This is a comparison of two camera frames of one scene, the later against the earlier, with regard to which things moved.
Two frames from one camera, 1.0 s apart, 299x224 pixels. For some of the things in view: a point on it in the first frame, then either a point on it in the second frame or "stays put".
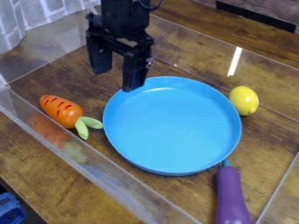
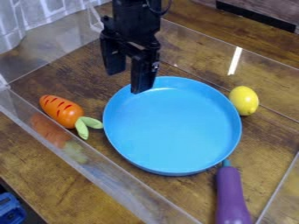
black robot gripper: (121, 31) → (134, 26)
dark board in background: (257, 16) stays put
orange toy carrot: (69, 115) stays put
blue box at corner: (13, 211) stays put
